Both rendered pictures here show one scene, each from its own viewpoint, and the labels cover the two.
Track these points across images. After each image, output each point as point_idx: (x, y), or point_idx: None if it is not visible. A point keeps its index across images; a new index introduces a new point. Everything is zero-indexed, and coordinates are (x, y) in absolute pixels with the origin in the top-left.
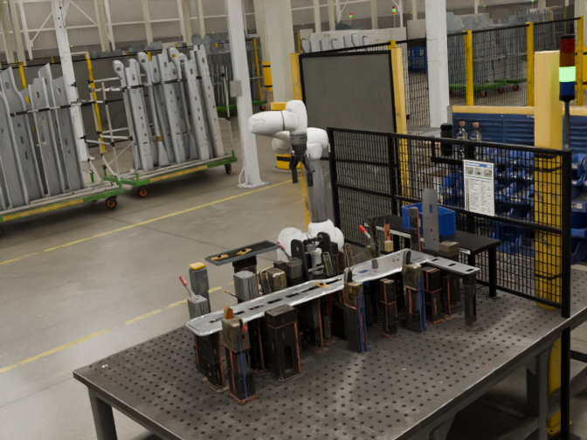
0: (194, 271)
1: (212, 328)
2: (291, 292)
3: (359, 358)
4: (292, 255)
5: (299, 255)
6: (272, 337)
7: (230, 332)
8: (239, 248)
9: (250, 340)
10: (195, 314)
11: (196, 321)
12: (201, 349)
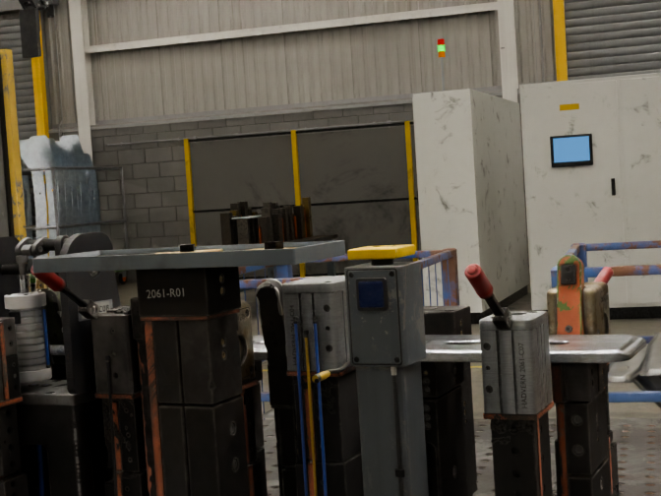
0: (410, 262)
1: (596, 335)
2: (258, 345)
3: (273, 484)
4: (72, 302)
5: (100, 286)
6: (464, 380)
7: (606, 306)
8: (145, 259)
9: (457, 434)
10: (549, 358)
11: (588, 348)
12: (555, 494)
